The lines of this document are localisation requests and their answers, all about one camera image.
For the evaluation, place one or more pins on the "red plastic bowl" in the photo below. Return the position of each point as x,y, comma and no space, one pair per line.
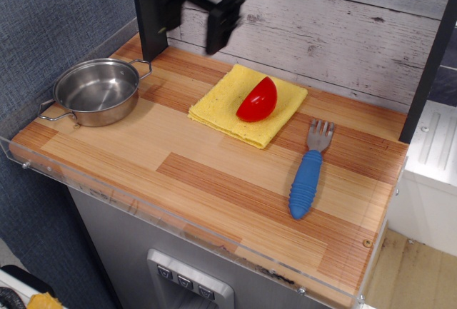
260,102

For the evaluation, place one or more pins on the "small stainless steel pot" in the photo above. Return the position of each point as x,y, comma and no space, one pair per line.
97,92

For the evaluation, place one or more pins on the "clear acrylic edge guard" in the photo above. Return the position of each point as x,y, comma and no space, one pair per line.
232,199

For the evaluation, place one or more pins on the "grey toy fridge cabinet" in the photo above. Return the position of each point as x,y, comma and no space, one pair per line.
123,240

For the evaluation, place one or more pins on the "silver dispenser button panel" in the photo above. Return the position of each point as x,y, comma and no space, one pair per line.
178,285

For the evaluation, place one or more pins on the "white ridged appliance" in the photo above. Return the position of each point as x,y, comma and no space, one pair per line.
423,206

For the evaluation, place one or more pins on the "yellow object bottom left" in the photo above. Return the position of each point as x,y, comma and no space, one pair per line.
43,301

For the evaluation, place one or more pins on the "black left vertical post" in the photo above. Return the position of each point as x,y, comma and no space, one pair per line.
153,38

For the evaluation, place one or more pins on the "black vertical post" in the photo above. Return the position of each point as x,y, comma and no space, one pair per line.
438,49
153,38

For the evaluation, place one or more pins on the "blue handled metal fork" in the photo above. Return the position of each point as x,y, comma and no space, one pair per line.
304,186

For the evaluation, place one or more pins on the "black right vertical post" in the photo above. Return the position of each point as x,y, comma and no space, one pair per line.
438,49

